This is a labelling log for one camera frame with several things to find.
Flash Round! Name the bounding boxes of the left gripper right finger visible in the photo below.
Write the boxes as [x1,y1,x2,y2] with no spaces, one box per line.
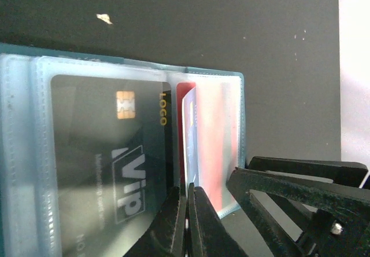
[187,183,247,256]

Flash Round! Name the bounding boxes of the blue card holder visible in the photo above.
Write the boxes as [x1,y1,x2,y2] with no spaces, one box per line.
[1,44,245,256]

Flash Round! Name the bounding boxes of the blue card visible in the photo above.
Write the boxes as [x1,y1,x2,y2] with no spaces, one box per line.
[182,87,199,186]

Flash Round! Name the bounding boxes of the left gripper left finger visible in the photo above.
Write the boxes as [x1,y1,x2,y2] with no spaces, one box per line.
[124,187,187,257]

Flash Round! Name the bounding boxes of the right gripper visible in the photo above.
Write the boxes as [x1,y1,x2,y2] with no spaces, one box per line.
[226,156,369,256]

